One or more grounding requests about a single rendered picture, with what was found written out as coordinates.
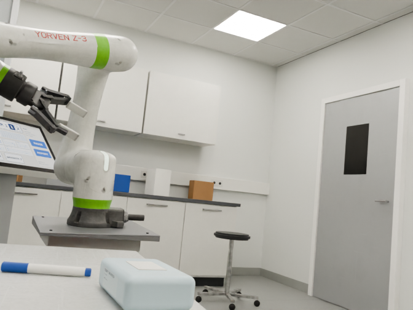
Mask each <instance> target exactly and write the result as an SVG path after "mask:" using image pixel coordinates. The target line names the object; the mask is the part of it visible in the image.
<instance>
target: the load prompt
mask: <svg viewBox="0 0 413 310"><path fill-rule="evenodd" d="M0 128H1V129H6V130H11V131H14V132H20V133H23V131H22V129H21V127H20V125H17V124H13V123H9V122H4V121H0Z"/></svg>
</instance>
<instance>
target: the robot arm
mask: <svg viewBox="0 0 413 310"><path fill-rule="evenodd" d="M0 58H30V59H38V60H49V61H54V62H62V63H68V64H71V65H77V78H76V86H75V91H74V97H73V101H70V100H71V97H70V96H69V95H68V94H65V93H61V92H57V91H55V90H51V89H48V88H46V87H44V86H42V88H41V89H40V90H38V86H36V85H35V84H33V83H32V82H30V81H29V82H26V79H27V77H26V76H25V75H24V74H23V71H22V70H21V71H20V72H19V71H17V70H15V69H13V68H11V67H10V66H8V65H7V64H5V63H3V62H2V61H0V96H2V97H4V98H5V99H7V100H9V101H13V99H14V98H15V99H16V101H17V102H18V103H20V104H21V105H23V106H27V105H29V106H30V107H31V108H30V109H29V110H28V113H29V114H30V115H32V116H33V117H34V118H35V119H36V120H37V121H38V122H39V123H40V124H41V125H42V126H43V127H44V128H45V129H46V130H47V131H48V132H49V133H55V131H57V132H59V133H61V134H62V135H64V137H63V140H62V143H61V146H60V149H59V151H58V154H57V156H56V159H55V162H54V165H53V169H54V172H55V175H56V176H57V178H58V179H59V180H60V181H61V182H63V183H65V184H67V185H74V188H73V209H72V212H71V214H70V216H69V217H68V219H67V222H66V224H67V225H70V226H76V227H81V228H110V227H115V228H123V226H124V223H126V222H128V221H129V220H131V221H144V215H134V214H128V212H126V211H124V209H122V208H118V207H110V206H111V202H112V195H113V189H114V179H115V172H116V158H115V157H114V156H113V155H112V154H110V153H107V152H104V151H98V150H92V148H93V139H94V134H95V126H96V120H97V117H98V111H99V108H100V103H101V99H102V96H103V92H104V88H105V85H106V82H107V80H108V76H109V74H110V73H111V72H124V71H128V70H130V69H131V68H132V67H133V66H134V65H135V63H136V61H137V58H138V51H137V48H136V46H135V44H134V43H133V42H132V41H131V40H130V39H129V38H126V37H124V36H116V35H111V34H99V33H76V32H61V31H49V30H40V29H35V28H28V27H24V26H18V25H13V24H10V23H5V22H0ZM50 104H52V105H66V108H68V109H69V110H71V112H70V115H69V119H68V123H67V126H65V125H63V124H61V123H60V124H58V122H57V121H56V120H55V118H54V117H53V116H52V114H51V113H50V111H49V108H48V107H49V105H50Z"/></svg>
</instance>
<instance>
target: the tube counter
mask: <svg viewBox="0 0 413 310"><path fill-rule="evenodd" d="M0 137H5V138H11V139H14V140H20V141H25V142H27V140H26V138H25V136H24V135H22V134H19V133H13V132H8V131H5V130H0Z"/></svg>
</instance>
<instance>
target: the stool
mask: <svg viewBox="0 0 413 310"><path fill-rule="evenodd" d="M214 236H215V237H217V238H221V239H229V250H228V257H227V271H226V284H225V291H223V290H219V289H217V288H213V287H209V286H207V285H205V286H204V288H205V289H204V290H203V292H197V294H198V296H197V297H196V298H195V300H196V302H198V303H199V302H201V300H202V298H201V297H200V296H215V295H225V296H226V297H227V298H228V300H229V301H230V302H231V303H232V304H230V305H229V309H230V310H234V309H235V305H234V304H233V303H235V300H234V299H233V298H232V297H233V296H236V297H238V298H249V299H254V300H256V301H254V305H255V306H256V307H258V306H259V305H260V302H259V301H258V299H259V297H258V296H252V295H244V294H242V293H241V292H240V291H241V289H240V288H236V289H233V290H230V277H231V269H232V256H233V249H234V240H248V239H250V237H251V236H249V234H244V233H240V232H229V231H216V232H214ZM208 290H211V291H214V292H208ZM229 290H230V291H229Z"/></svg>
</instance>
